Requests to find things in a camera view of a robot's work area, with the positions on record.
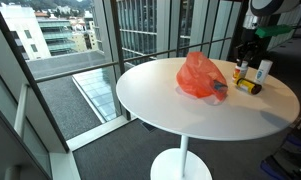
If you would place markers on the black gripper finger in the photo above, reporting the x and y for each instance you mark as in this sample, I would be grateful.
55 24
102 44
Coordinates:
239 62
249 59

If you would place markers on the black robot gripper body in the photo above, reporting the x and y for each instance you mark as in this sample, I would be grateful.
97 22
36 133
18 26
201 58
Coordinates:
250 45

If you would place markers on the white pill bottle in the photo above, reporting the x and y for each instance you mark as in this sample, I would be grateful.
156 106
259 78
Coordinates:
240 72

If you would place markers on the green clamp on arm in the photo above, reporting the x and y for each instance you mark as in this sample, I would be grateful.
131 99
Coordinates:
270 31

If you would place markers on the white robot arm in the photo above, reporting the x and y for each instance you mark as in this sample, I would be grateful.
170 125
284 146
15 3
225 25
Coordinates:
256 26

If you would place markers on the amber bottle yellow label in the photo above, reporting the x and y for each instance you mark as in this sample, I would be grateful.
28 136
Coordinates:
248 86

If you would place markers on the blue item inside bag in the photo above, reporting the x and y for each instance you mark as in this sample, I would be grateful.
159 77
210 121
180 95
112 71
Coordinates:
219 87

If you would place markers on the orange plastic bag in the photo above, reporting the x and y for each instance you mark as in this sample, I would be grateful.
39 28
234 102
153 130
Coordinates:
197 74

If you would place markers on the white deodorant stick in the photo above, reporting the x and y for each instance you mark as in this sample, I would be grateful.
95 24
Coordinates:
263 71

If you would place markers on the round white table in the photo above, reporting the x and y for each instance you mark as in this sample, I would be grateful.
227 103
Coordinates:
151 93

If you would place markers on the blue black equipment cart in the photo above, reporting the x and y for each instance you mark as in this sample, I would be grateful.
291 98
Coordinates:
285 162

